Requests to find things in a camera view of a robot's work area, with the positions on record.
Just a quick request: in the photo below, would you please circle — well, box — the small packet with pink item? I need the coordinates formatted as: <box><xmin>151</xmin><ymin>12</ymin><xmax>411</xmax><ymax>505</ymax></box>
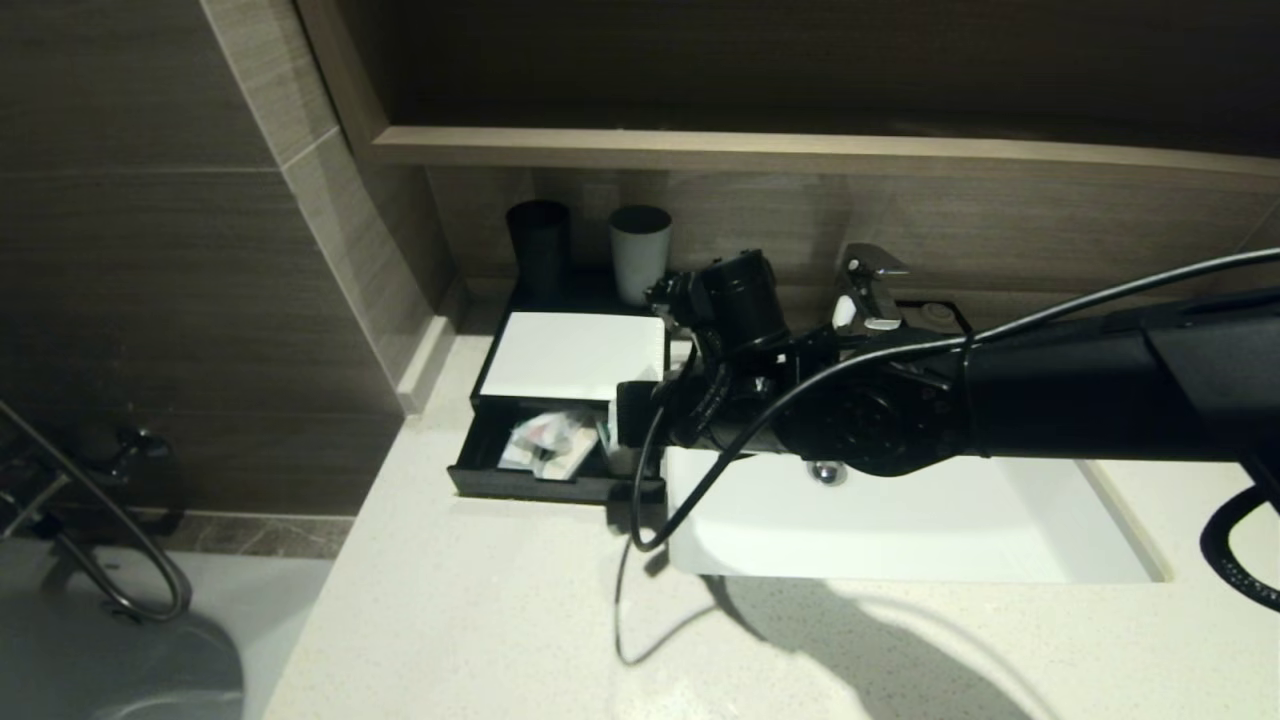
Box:
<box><xmin>498</xmin><ymin>413</ymin><xmax>593</xmax><ymax>481</ymax></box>

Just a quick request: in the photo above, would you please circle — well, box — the black box drawer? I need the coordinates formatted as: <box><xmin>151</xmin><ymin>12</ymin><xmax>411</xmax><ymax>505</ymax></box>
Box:
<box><xmin>447</xmin><ymin>398</ymin><xmax>668</xmax><ymax>505</ymax></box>

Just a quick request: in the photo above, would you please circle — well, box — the black amenity box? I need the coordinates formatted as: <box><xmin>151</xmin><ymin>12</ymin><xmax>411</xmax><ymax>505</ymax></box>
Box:
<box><xmin>468</xmin><ymin>268</ymin><xmax>673</xmax><ymax>421</ymax></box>

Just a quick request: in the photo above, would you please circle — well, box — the grey cup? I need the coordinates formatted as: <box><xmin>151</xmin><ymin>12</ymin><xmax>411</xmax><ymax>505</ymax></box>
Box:
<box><xmin>609</xmin><ymin>205</ymin><xmax>673</xmax><ymax>308</ymax></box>

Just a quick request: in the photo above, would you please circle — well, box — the chrome sink faucet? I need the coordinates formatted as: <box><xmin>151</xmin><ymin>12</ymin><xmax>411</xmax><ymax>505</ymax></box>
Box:
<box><xmin>819</xmin><ymin>243</ymin><xmax>913</xmax><ymax>336</ymax></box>

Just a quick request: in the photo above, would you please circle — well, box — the black cup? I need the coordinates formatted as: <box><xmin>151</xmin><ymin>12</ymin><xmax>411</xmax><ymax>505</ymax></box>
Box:
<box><xmin>506</xmin><ymin>200</ymin><xmax>572</xmax><ymax>296</ymax></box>

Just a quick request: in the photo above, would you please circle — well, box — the black soap dish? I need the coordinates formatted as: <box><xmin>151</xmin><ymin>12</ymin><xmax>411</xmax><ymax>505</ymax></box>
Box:
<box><xmin>897</xmin><ymin>299</ymin><xmax>978</xmax><ymax>341</ymax></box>

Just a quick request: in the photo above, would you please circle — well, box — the white sink basin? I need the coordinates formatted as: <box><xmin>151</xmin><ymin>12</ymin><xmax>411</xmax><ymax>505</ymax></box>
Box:
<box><xmin>667</xmin><ymin>340</ymin><xmax>1169</xmax><ymax>586</ymax></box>

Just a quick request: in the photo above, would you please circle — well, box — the white bathtub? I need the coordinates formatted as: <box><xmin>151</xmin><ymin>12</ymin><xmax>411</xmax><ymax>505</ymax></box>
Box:
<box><xmin>0</xmin><ymin>540</ymin><xmax>336</xmax><ymax>720</ymax></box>

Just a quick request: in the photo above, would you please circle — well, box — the chrome bathtub mixer tap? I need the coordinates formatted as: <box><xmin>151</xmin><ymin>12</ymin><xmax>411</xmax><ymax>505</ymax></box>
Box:
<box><xmin>0</xmin><ymin>425</ymin><xmax>179</xmax><ymax>546</ymax></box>

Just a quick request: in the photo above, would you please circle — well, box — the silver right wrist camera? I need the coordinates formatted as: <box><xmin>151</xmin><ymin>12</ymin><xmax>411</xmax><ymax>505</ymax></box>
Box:
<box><xmin>645</xmin><ymin>272</ymin><xmax>696</xmax><ymax>329</ymax></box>

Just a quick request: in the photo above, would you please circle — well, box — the wooden wall shelf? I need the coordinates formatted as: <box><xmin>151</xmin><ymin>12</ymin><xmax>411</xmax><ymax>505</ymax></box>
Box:
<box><xmin>372</xmin><ymin>126</ymin><xmax>1280</xmax><ymax>196</ymax></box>

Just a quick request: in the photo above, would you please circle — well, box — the black camera cable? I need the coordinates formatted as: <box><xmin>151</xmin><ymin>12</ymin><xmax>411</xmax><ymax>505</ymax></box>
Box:
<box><xmin>630</xmin><ymin>248</ymin><xmax>1280</xmax><ymax>553</ymax></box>

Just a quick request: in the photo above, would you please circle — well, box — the metal shower hose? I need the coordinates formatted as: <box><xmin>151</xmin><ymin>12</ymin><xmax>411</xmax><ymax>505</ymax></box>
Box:
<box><xmin>0</xmin><ymin>400</ymin><xmax>194</xmax><ymax>623</ymax></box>

